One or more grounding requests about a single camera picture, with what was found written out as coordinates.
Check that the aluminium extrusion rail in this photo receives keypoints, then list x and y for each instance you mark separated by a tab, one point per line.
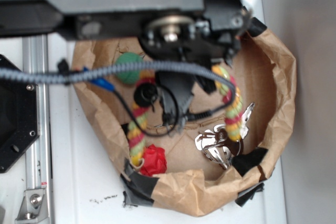
38	156

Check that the metal corner bracket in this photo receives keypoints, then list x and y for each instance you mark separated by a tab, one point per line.
34	207

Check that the silver key bunch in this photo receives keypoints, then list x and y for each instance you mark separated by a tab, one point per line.
216	145

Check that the green dimpled ball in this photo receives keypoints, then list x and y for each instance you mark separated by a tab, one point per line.
130	77

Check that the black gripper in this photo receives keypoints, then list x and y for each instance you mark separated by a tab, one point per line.
203	32

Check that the red crumpled paper ball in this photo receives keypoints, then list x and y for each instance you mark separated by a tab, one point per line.
154	161

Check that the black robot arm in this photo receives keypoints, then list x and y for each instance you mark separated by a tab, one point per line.
98	20

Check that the black hexagonal mount plate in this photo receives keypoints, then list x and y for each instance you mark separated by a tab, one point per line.
19	124

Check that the brown paper bag bin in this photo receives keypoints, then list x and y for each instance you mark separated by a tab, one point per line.
265	72

